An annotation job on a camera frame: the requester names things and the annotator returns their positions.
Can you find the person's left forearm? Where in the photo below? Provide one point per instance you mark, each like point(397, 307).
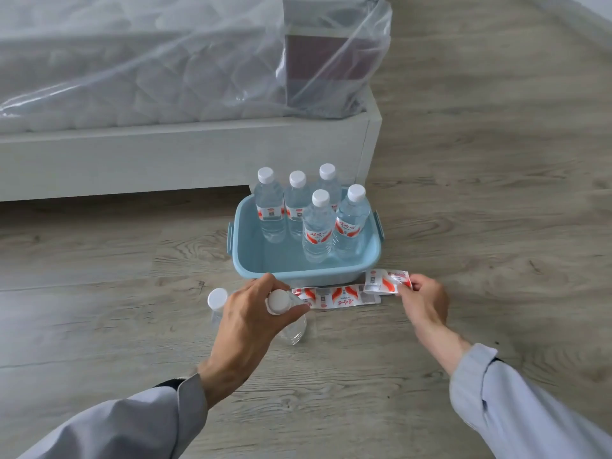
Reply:
point(143, 425)

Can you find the person's left hand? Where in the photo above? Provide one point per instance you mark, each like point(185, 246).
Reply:
point(241, 320)

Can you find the red and white bottle label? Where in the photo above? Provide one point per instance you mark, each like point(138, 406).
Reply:
point(385, 281)
point(342, 297)

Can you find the white wooden bed frame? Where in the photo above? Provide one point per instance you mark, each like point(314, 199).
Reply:
point(143, 160)

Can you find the dark red box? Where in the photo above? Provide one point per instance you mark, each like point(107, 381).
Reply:
point(325, 57)

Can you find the person's left thumb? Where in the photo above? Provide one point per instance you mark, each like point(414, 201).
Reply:
point(290, 318)

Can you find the person's right thumb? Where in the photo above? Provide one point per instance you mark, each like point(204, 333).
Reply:
point(405, 295)

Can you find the clear plastic cover sheet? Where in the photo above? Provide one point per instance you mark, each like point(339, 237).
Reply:
point(239, 52)

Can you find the light blue plastic basin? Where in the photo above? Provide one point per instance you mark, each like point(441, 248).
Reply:
point(272, 260)

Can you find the labelled clear water bottle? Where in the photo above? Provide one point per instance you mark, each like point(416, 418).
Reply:
point(318, 234)
point(270, 210)
point(353, 219)
point(328, 179)
point(295, 205)

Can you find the person's right hand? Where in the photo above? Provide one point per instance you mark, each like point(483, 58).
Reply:
point(428, 303)

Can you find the white quilted mattress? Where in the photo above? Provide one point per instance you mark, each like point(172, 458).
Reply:
point(95, 66)

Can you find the clear water bottle without label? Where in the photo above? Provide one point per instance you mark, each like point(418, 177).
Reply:
point(294, 329)
point(217, 301)

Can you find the person's right forearm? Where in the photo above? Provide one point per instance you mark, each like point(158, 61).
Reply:
point(516, 406)

